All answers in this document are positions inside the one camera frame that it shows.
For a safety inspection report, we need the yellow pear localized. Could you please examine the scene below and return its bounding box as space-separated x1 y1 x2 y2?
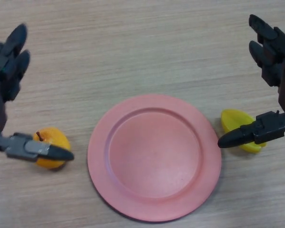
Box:
32 127 71 170

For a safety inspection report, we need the pink round plate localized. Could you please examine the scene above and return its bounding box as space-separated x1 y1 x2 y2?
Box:
87 94 222 220

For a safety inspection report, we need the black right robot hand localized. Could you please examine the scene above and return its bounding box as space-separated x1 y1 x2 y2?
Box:
217 14 285 149

